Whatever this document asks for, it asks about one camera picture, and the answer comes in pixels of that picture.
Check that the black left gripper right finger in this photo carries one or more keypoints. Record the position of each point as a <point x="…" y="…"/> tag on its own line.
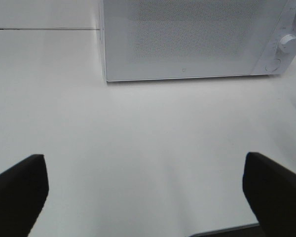
<point x="270" y="190"/>

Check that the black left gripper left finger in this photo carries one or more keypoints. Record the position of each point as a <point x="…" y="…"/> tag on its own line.
<point x="23" y="192"/>

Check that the round white door button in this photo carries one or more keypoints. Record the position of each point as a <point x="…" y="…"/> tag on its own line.
<point x="273" y="65"/>

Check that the white timer knob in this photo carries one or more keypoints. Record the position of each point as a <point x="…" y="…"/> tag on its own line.
<point x="287" y="43"/>

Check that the white microwave oven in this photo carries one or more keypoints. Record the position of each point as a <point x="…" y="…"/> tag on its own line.
<point x="187" y="39"/>

